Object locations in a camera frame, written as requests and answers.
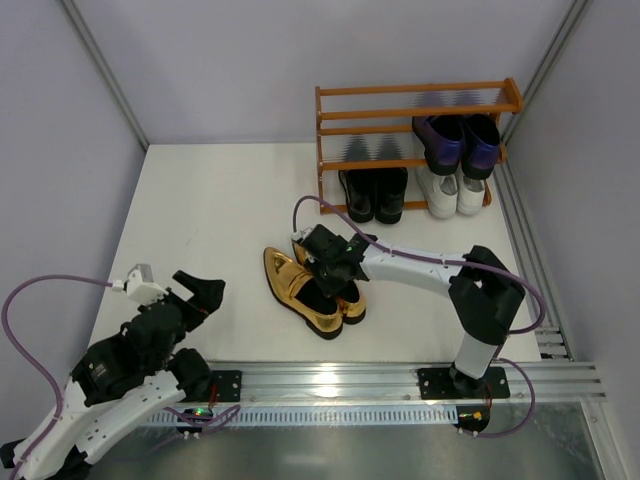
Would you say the left aluminium corner post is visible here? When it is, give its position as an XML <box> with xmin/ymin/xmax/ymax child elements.
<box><xmin>56</xmin><ymin>0</ymin><xmax>150</xmax><ymax>152</ymax></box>

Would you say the aluminium mounting rail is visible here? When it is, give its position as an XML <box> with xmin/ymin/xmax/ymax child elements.
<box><xmin>180</xmin><ymin>360</ymin><xmax>606</xmax><ymax>405</ymax></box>

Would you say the orange wooden shoe shelf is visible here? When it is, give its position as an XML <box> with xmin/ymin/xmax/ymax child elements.
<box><xmin>315</xmin><ymin>78</ymin><xmax>524</xmax><ymax>215</ymax></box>

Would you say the purple loafer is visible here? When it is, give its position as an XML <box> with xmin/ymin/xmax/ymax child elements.
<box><xmin>411</xmin><ymin>114</ymin><xmax>465</xmax><ymax>176</ymax></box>
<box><xmin>461</xmin><ymin>113</ymin><xmax>501</xmax><ymax>181</ymax></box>

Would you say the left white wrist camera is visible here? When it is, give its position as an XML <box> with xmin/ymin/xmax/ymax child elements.
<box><xmin>110</xmin><ymin>263</ymin><xmax>167</xmax><ymax>306</ymax></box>

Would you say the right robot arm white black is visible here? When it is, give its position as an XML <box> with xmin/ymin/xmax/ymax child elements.
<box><xmin>292</xmin><ymin>224</ymin><xmax>525</xmax><ymax>398</ymax></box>

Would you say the slotted grey cable duct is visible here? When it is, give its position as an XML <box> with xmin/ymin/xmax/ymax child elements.
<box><xmin>134</xmin><ymin>402</ymin><xmax>461</xmax><ymax>427</ymax></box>

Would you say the black patent loafer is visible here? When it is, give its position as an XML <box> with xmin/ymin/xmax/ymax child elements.
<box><xmin>375</xmin><ymin>136</ymin><xmax>408</xmax><ymax>225</ymax></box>
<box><xmin>338</xmin><ymin>136</ymin><xmax>376</xmax><ymax>223</ymax></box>

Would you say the right aluminium corner post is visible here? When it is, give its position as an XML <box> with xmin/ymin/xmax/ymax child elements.
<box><xmin>502</xmin><ymin>0</ymin><xmax>594</xmax><ymax>144</ymax></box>

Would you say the gold loafer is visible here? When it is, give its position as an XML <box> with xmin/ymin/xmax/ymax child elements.
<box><xmin>292</xmin><ymin>242</ymin><xmax>367</xmax><ymax>325</ymax></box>
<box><xmin>263</xmin><ymin>247</ymin><xmax>343</xmax><ymax>340</ymax></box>

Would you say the white sneaker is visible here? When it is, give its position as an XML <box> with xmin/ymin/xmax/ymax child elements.
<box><xmin>456</xmin><ymin>169</ymin><xmax>486</xmax><ymax>216</ymax></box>
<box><xmin>415</xmin><ymin>167</ymin><xmax>458</xmax><ymax>219</ymax></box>

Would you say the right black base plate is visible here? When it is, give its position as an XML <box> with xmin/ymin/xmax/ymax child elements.
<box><xmin>416</xmin><ymin>367</ymin><xmax>511</xmax><ymax>400</ymax></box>

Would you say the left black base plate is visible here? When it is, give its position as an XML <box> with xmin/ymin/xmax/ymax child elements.
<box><xmin>201</xmin><ymin>370</ymin><xmax>243</xmax><ymax>404</ymax></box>

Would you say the aluminium corner post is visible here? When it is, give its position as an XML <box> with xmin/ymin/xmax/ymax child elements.
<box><xmin>56</xmin><ymin>0</ymin><xmax>150</xmax><ymax>152</ymax></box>
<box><xmin>502</xmin><ymin>0</ymin><xmax>594</xmax><ymax>144</ymax></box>

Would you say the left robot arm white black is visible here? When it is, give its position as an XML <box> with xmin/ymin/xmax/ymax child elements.
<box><xmin>1</xmin><ymin>264</ymin><xmax>226</xmax><ymax>479</ymax></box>

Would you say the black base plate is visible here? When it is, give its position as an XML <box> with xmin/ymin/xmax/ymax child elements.
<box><xmin>416</xmin><ymin>367</ymin><xmax>511</xmax><ymax>400</ymax></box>
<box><xmin>201</xmin><ymin>370</ymin><xmax>243</xmax><ymax>404</ymax></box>

